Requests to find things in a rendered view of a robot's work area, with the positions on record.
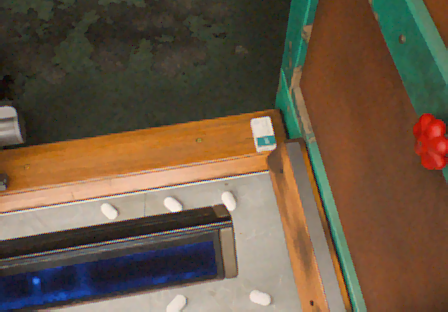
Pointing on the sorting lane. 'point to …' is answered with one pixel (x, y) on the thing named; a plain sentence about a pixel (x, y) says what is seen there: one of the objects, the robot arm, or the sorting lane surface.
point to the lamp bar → (117, 259)
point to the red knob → (431, 142)
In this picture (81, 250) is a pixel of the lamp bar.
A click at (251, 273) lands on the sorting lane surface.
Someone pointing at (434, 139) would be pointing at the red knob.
